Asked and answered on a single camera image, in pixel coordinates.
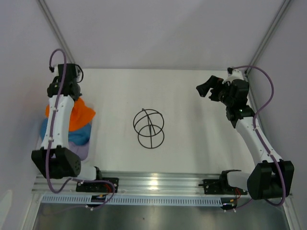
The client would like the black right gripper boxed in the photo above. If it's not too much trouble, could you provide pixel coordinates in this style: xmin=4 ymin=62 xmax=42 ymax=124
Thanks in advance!
xmin=196 ymin=76 xmax=234 ymax=107

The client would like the orange bucket hat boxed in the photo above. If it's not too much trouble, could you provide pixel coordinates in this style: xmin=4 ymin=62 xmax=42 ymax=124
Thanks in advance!
xmin=45 ymin=95 xmax=96 ymax=134

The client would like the blue bucket hat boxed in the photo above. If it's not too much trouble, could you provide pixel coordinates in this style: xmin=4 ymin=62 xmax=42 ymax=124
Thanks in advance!
xmin=40 ymin=118 xmax=92 ymax=146

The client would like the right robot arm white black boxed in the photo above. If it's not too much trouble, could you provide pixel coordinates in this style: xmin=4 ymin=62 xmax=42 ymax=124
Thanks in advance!
xmin=196 ymin=75 xmax=295 ymax=202

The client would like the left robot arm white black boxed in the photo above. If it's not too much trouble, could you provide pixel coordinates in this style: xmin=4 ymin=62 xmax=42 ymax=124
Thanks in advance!
xmin=31 ymin=63 xmax=104 ymax=192

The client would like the lavender bucket hat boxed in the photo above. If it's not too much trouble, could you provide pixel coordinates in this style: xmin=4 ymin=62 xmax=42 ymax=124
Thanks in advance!
xmin=51 ymin=141 xmax=91 ymax=161

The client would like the black wire hat stand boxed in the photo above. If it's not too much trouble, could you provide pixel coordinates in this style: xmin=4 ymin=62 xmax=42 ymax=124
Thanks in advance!
xmin=132 ymin=108 xmax=165 ymax=150

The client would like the left aluminium frame post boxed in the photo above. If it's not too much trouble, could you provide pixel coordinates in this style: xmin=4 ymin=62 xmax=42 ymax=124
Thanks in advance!
xmin=36 ymin=0 xmax=75 ymax=63

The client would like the aluminium frame post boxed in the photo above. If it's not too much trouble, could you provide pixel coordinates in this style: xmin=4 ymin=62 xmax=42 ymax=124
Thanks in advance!
xmin=248 ymin=0 xmax=294 ymax=66
xmin=36 ymin=0 xmax=75 ymax=63

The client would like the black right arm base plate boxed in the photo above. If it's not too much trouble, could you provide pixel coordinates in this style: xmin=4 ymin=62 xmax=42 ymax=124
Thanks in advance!
xmin=198 ymin=179 xmax=248 ymax=195

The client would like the right aluminium frame post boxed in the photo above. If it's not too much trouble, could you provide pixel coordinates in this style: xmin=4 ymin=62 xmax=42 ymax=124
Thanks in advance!
xmin=248 ymin=0 xmax=294 ymax=66

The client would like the slotted grey cable duct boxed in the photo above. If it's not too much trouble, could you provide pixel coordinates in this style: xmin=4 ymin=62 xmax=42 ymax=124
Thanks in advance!
xmin=41 ymin=195 xmax=223 ymax=207

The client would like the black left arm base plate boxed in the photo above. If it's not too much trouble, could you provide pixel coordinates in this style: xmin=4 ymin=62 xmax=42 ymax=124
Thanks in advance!
xmin=76 ymin=177 xmax=119 ymax=193

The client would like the aluminium mounting rail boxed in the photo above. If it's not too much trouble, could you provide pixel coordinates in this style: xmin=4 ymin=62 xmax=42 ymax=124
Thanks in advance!
xmin=31 ymin=171 xmax=219 ymax=196

